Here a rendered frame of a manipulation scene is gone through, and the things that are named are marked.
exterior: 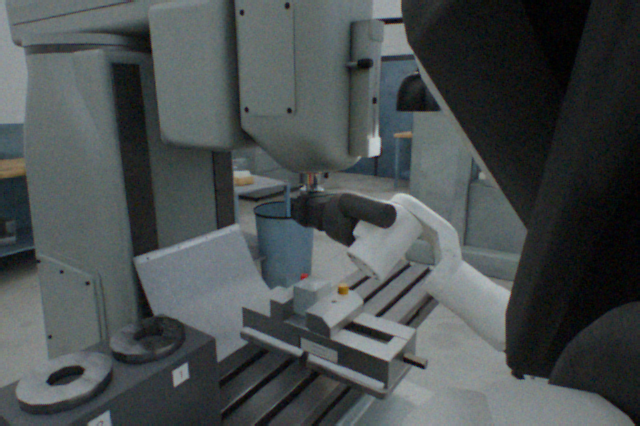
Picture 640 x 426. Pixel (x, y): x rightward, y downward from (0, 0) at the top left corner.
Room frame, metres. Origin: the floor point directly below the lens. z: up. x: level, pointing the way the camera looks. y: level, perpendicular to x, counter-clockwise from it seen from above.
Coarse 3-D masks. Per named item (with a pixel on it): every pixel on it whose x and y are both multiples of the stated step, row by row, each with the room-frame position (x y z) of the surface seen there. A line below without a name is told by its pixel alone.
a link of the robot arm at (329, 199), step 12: (324, 192) 0.75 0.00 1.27; (336, 192) 0.75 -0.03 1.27; (300, 204) 0.70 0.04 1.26; (312, 204) 0.69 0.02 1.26; (324, 204) 0.68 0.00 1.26; (336, 204) 0.64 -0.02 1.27; (300, 216) 0.70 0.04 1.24; (312, 216) 0.69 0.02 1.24; (324, 216) 0.65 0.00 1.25; (336, 216) 0.63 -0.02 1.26; (324, 228) 0.66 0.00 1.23; (336, 240) 0.64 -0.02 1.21
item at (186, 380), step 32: (160, 320) 0.52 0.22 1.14; (96, 352) 0.44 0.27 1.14; (128, 352) 0.44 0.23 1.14; (160, 352) 0.45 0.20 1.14; (192, 352) 0.47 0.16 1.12; (32, 384) 0.39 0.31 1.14; (64, 384) 0.40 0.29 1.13; (96, 384) 0.38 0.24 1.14; (128, 384) 0.40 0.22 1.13; (160, 384) 0.43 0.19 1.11; (192, 384) 0.46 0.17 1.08; (0, 416) 0.36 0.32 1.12; (32, 416) 0.35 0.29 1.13; (64, 416) 0.35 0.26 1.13; (96, 416) 0.36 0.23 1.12; (128, 416) 0.39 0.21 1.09; (160, 416) 0.42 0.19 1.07; (192, 416) 0.46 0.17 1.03
